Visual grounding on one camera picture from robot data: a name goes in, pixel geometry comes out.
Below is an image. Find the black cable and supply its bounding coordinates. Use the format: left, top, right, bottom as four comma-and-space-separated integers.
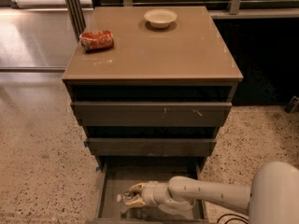
216, 213, 250, 224

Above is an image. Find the clear plastic water bottle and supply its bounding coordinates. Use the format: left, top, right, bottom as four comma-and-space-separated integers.
117, 191, 138, 203

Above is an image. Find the white bowl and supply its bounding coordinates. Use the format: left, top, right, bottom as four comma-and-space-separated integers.
144, 8, 178, 29

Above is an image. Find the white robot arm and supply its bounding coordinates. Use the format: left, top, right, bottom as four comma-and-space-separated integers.
122, 161, 299, 224

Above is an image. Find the open bottom drawer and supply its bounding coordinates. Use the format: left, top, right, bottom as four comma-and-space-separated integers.
85, 157, 211, 224

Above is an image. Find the top drawer front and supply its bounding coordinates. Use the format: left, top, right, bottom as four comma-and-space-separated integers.
71, 102, 232, 127

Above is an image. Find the crushed red snack bag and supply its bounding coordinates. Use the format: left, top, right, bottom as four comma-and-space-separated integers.
80, 30, 114, 52

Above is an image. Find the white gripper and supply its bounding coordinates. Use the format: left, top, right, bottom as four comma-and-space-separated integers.
124, 181, 170, 208

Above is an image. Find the grey drawer cabinet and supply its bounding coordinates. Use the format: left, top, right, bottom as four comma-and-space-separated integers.
61, 6, 244, 173

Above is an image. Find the middle drawer front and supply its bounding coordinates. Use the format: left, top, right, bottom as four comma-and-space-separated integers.
86, 138, 216, 157

